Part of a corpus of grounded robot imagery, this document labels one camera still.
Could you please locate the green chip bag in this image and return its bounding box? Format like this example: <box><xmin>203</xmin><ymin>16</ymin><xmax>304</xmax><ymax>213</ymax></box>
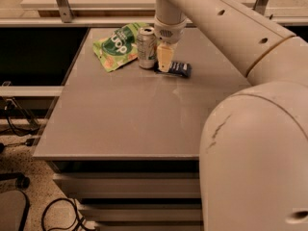
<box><xmin>92</xmin><ymin>22</ymin><xmax>147</xmax><ymax>72</ymax></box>

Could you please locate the left metal shelf bracket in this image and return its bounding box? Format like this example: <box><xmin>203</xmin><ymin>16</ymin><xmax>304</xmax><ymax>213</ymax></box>
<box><xmin>56</xmin><ymin>0</ymin><xmax>73</xmax><ymax>23</ymax></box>

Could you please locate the dark chair seat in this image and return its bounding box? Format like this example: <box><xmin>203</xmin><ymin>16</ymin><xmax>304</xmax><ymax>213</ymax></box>
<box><xmin>0</xmin><ymin>172</ymin><xmax>32</xmax><ymax>231</ymax></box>

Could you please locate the silver green 7up can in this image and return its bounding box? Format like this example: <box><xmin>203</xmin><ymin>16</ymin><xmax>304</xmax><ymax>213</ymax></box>
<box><xmin>136</xmin><ymin>26</ymin><xmax>157</xmax><ymax>69</ymax></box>

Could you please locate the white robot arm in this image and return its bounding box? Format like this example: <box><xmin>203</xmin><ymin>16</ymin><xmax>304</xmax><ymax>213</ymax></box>
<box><xmin>155</xmin><ymin>0</ymin><xmax>308</xmax><ymax>231</ymax></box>

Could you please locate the grey drawer cabinet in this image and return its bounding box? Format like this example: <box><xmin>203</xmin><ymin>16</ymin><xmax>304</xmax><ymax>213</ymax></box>
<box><xmin>34</xmin><ymin>28</ymin><xmax>248</xmax><ymax>231</ymax></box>

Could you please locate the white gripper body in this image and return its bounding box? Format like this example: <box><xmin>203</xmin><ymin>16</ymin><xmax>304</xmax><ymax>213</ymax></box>
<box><xmin>154</xmin><ymin>18</ymin><xmax>186</xmax><ymax>44</ymax></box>

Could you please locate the black floor cable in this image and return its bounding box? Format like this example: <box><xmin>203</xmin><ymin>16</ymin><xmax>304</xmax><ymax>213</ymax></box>
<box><xmin>40</xmin><ymin>197</ymin><xmax>94</xmax><ymax>231</ymax></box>

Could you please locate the black cable at left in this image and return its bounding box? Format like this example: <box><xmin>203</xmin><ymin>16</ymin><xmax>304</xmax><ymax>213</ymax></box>
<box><xmin>0</xmin><ymin>98</ymin><xmax>41</xmax><ymax>152</ymax></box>

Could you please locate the dark blue rxbar wrapper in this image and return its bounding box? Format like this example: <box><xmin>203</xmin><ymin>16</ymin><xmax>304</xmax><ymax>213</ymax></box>
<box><xmin>154</xmin><ymin>62</ymin><xmax>193</xmax><ymax>78</ymax></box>

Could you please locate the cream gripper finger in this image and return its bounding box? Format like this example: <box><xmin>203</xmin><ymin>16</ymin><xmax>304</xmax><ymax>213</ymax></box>
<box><xmin>157</xmin><ymin>42</ymin><xmax>174</xmax><ymax>72</ymax></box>

